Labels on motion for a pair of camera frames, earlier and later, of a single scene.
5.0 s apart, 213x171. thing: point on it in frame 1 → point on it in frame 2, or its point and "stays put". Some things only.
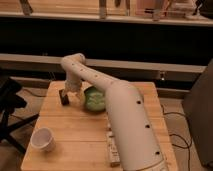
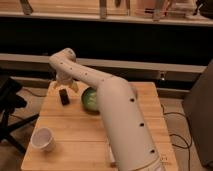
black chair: [10, 100] stays put
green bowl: [95, 99] stays put
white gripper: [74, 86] → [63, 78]
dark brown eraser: [64, 97] stays put
